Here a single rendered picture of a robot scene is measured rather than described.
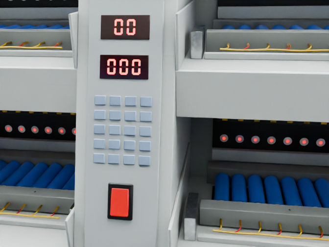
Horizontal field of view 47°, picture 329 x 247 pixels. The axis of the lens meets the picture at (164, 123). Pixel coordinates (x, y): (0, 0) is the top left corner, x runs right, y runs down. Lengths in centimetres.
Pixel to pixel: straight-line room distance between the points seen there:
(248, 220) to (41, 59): 28
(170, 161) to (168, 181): 2
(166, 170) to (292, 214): 15
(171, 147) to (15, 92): 17
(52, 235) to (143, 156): 15
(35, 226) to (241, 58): 29
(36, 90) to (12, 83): 2
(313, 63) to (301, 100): 5
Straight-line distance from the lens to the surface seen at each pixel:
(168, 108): 35
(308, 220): 44
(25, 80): 40
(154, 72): 35
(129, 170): 36
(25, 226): 47
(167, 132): 35
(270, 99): 36
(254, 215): 43
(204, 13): 56
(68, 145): 56
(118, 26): 36
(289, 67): 37
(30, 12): 60
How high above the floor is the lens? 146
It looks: 3 degrees down
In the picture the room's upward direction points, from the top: 2 degrees clockwise
